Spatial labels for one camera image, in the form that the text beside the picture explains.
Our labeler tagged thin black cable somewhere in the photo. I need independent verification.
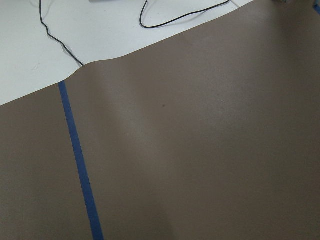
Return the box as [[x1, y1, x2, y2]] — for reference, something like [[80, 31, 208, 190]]
[[139, 0, 231, 29], [39, 0, 85, 67]]

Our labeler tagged brown table cover sheet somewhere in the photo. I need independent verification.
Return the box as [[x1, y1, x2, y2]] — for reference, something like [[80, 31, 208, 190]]
[[0, 0, 320, 240]]

